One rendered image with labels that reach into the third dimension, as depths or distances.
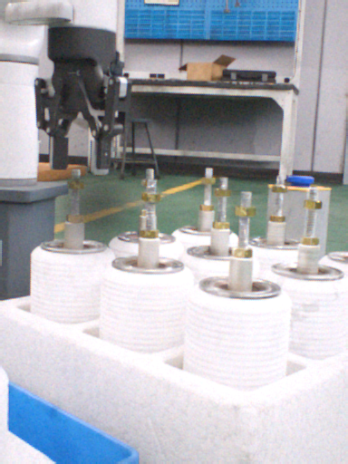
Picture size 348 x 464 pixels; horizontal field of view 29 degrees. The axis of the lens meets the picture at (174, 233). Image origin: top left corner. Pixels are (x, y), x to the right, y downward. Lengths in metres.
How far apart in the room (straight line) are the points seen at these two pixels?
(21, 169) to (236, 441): 0.55
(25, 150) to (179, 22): 5.00
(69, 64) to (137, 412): 0.38
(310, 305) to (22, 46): 0.54
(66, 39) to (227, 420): 0.42
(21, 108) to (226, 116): 4.98
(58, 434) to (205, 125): 5.35
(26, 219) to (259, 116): 4.98
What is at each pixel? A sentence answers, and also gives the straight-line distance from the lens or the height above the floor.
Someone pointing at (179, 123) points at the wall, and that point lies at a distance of 5.98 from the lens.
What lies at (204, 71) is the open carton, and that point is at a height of 0.85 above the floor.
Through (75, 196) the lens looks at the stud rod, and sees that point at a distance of 0.76.
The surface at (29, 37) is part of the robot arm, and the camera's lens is 1.00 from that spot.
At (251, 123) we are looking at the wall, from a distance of 5.86.
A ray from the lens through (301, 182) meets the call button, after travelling 1.03.
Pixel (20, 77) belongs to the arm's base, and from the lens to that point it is 0.96.
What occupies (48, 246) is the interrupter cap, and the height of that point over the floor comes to 0.25.
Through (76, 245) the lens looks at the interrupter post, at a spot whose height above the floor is 0.26.
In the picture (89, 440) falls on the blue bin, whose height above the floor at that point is 0.11.
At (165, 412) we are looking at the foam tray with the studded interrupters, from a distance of 0.60.
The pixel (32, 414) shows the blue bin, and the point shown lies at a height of 0.10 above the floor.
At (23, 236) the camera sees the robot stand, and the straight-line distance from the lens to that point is 0.95.
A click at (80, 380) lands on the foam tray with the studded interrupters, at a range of 0.67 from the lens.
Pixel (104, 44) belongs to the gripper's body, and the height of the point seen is 0.48.
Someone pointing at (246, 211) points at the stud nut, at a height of 0.32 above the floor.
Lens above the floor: 0.39
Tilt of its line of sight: 9 degrees down
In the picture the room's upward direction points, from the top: 3 degrees clockwise
